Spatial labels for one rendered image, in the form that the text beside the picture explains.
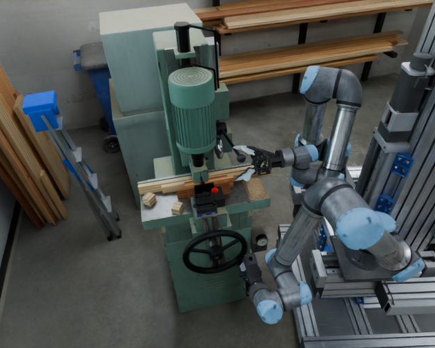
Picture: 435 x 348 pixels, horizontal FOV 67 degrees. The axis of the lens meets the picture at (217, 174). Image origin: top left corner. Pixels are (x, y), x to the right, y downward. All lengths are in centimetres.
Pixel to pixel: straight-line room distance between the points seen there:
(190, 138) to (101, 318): 141
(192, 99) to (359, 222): 71
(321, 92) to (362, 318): 127
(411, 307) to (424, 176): 53
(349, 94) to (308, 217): 55
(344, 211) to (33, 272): 226
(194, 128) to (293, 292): 70
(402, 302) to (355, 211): 73
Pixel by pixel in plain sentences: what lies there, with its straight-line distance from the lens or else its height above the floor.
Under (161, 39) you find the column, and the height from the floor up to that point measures 152.
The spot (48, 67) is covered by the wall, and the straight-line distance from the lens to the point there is 374.
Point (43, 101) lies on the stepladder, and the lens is 205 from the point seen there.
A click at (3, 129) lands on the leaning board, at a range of 250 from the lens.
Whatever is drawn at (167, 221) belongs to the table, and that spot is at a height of 87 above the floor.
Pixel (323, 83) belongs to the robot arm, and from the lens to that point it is 141.
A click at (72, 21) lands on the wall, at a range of 357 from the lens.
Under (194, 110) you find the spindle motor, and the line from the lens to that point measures 127.
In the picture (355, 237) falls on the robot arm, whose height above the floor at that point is 130.
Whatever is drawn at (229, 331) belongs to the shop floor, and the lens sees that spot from 219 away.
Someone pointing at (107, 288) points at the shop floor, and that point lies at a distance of 245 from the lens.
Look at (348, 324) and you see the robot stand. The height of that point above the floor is 21.
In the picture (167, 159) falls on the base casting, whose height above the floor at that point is 80.
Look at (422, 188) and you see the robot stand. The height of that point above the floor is 107.
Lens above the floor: 201
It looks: 41 degrees down
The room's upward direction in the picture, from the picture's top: 2 degrees counter-clockwise
